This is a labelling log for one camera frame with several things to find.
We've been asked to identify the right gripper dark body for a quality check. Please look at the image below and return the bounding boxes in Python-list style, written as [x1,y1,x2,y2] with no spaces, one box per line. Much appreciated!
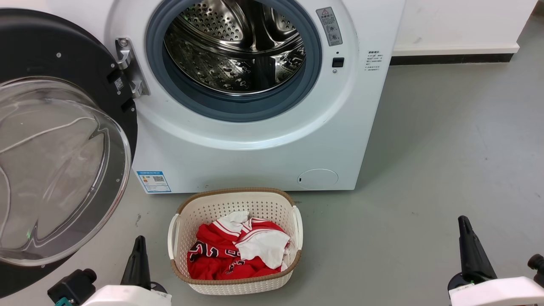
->
[447,272,473,294]

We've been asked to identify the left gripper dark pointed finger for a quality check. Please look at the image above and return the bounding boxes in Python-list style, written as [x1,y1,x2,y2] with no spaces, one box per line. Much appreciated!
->
[138,236,153,290]
[121,236,142,288]

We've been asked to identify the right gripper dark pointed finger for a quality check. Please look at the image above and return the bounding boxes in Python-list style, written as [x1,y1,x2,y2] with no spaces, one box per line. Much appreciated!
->
[463,215,497,282]
[457,216,479,282]

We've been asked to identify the black round glass washer door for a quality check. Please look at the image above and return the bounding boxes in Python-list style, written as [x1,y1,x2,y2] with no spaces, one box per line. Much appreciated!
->
[0,8,139,298]

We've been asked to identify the white front-load washing machine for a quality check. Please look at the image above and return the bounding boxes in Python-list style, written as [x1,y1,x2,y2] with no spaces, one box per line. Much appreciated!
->
[46,0,407,195]

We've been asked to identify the grey metal door hinge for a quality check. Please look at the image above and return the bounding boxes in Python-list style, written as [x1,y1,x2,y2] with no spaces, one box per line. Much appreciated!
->
[115,37,150,98]

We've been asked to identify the red and white jersey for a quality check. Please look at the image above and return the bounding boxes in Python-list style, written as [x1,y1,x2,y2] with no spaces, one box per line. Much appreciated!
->
[187,211,292,281]

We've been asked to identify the blue energy label sticker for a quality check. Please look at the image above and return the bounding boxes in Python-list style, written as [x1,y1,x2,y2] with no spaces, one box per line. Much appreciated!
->
[136,171,172,193]

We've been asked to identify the cream perforated laundry basket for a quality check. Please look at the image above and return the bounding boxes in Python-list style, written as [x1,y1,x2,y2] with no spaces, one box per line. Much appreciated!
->
[167,188,303,296]

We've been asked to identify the round white filter cover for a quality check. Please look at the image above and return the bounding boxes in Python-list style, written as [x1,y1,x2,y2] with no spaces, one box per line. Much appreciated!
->
[297,169,339,190]

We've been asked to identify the small printed text sticker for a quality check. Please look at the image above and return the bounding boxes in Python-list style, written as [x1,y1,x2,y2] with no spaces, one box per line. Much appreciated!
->
[365,50,384,72]

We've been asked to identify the grey warning sticker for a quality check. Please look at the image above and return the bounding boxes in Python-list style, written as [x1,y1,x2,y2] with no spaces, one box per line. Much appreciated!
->
[316,7,343,47]

